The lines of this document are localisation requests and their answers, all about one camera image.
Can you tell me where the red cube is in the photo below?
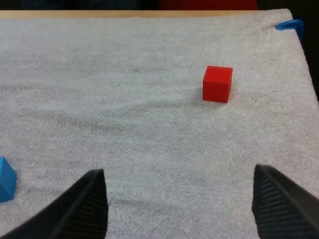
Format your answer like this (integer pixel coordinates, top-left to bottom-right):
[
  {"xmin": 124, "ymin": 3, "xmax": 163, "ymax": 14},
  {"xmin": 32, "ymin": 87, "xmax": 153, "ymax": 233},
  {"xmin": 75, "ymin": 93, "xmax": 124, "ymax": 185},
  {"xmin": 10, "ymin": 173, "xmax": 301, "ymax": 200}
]
[{"xmin": 202, "ymin": 65, "xmax": 234, "ymax": 104}]

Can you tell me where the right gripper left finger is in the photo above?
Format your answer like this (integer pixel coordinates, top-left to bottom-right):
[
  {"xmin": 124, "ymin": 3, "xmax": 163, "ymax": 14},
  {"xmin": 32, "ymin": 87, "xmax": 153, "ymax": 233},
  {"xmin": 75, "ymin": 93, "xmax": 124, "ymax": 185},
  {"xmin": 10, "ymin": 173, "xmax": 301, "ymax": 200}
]
[{"xmin": 0, "ymin": 168, "xmax": 109, "ymax": 239}]

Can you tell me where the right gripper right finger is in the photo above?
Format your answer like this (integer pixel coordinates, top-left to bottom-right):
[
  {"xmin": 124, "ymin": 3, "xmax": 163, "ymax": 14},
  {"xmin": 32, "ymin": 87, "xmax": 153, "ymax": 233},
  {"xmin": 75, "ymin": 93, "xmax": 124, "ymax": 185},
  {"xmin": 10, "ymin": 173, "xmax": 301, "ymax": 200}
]
[{"xmin": 251, "ymin": 164, "xmax": 319, "ymax": 239}]

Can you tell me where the blue clip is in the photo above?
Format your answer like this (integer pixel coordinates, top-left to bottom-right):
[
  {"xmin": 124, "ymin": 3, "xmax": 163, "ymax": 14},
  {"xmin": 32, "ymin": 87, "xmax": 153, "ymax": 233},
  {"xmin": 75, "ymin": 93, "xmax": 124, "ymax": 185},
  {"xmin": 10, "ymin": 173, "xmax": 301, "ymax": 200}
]
[{"xmin": 275, "ymin": 19, "xmax": 305, "ymax": 43}]

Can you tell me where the blue cube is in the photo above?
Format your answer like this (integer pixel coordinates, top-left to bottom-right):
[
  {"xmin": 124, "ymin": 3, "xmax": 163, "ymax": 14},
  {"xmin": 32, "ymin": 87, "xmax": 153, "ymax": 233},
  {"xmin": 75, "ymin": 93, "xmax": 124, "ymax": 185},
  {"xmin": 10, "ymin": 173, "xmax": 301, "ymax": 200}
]
[{"xmin": 0, "ymin": 156, "xmax": 17, "ymax": 203}]

